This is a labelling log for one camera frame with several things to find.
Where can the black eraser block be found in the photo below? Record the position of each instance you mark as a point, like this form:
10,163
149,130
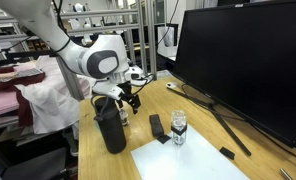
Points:
156,125

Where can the tall glass bottle black band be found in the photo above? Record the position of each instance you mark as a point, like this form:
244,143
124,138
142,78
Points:
178,130

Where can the grey laptop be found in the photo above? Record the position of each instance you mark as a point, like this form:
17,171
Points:
18,75

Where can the white paper sheet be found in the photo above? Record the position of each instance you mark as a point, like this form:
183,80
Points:
188,163

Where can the white tape roll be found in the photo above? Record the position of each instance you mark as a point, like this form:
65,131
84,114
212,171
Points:
170,84

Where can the white cloth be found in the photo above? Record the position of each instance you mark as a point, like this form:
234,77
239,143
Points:
51,100

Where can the black monitor stand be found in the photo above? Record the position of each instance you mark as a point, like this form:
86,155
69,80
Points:
221,120

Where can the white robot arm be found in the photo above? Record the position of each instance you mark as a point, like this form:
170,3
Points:
98,60

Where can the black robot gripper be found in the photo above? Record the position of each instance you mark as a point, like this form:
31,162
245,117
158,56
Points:
124,90

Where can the large black monitor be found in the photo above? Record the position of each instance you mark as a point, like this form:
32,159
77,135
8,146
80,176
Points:
248,60

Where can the aluminium frame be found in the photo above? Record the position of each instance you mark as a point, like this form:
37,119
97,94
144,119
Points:
143,33

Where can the black water bottle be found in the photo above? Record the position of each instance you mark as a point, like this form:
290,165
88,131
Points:
113,133

